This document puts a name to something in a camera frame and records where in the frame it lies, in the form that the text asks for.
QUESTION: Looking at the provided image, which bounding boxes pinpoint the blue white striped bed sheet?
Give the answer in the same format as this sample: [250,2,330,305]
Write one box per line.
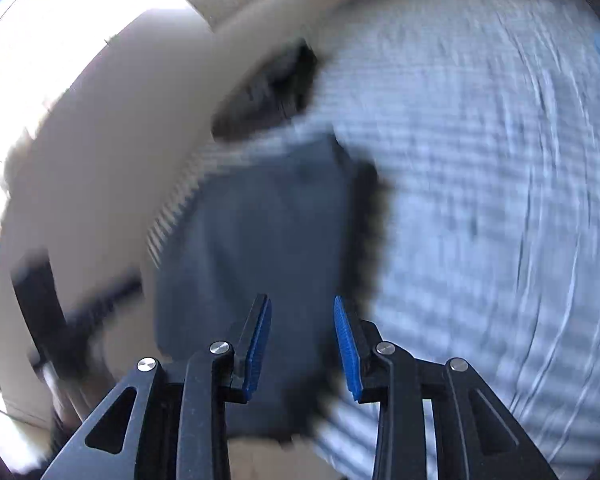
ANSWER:
[147,0,600,480]

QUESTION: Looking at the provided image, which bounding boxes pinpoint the cream padded bed frame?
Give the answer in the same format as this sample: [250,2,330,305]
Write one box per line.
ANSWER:
[0,7,331,411]

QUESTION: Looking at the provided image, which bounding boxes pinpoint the grey pants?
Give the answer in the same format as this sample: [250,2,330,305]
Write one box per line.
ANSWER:
[152,132,391,448]

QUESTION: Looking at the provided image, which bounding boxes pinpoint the dark grey folded garment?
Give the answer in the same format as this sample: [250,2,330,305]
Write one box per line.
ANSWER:
[211,39,321,142]

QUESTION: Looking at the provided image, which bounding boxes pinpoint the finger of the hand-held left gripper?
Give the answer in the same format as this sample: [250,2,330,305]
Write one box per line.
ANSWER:
[65,274,144,328]

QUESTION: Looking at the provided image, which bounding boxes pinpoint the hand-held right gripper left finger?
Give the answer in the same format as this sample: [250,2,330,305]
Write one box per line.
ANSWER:
[40,293,273,480]

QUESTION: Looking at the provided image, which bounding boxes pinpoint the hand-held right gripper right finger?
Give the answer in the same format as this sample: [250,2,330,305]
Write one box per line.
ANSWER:
[332,295,561,480]

